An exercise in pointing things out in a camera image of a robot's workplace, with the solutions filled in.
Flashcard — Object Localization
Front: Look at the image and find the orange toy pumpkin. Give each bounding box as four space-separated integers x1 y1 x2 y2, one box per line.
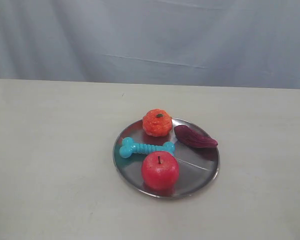
142 109 173 137

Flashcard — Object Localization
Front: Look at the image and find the pale blue backdrop cloth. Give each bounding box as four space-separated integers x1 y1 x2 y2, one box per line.
0 0 300 89

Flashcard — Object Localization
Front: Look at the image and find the red toy apple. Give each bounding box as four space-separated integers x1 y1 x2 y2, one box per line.
141 151 179 191

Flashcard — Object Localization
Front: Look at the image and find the turquoise toy bone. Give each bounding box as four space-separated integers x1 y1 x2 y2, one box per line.
119 137 175 159

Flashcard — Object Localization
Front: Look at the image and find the round steel divided plate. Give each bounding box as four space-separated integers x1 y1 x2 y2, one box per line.
112 120 220 200

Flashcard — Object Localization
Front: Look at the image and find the purple toy sweet potato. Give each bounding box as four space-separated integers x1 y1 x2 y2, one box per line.
174 125 218 149

